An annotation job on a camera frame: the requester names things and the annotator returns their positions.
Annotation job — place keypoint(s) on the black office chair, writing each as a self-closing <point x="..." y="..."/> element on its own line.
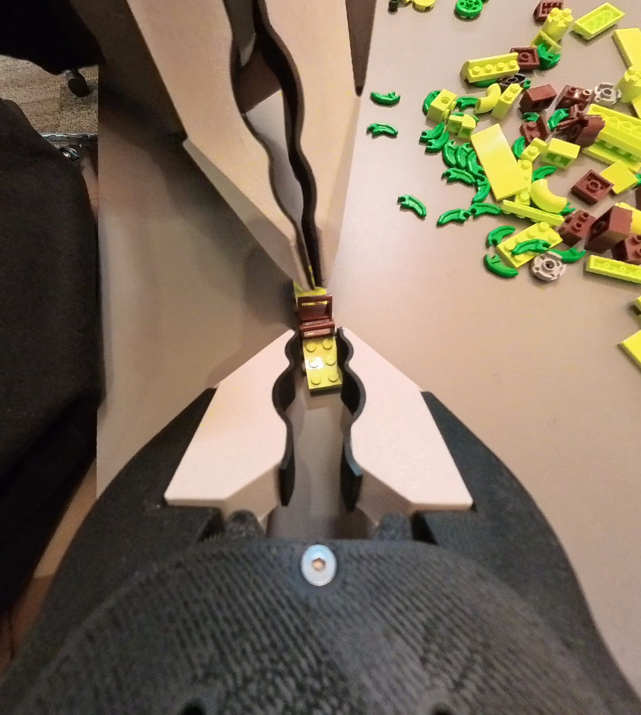
<point x="46" y="33"/>

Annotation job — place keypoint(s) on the person's black clothing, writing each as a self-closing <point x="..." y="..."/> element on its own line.
<point x="24" y="335"/>

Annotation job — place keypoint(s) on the pile of toy bricks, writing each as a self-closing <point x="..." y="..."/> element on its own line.
<point x="499" y="162"/>

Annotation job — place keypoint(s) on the brown toy clip piece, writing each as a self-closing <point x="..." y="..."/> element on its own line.
<point x="317" y="329"/>
<point x="302" y="307"/>

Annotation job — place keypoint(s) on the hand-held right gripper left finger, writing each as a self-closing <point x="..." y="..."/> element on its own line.
<point x="225" y="447"/>

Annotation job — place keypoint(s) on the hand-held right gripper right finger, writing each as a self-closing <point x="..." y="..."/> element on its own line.
<point x="409" y="447"/>

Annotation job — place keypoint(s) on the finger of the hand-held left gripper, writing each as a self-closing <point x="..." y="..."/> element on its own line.
<point x="208" y="84"/>
<point x="326" y="84"/>

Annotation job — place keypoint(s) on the yellow and brown lego assembly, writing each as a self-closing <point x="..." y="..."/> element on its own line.
<point x="323" y="363"/>

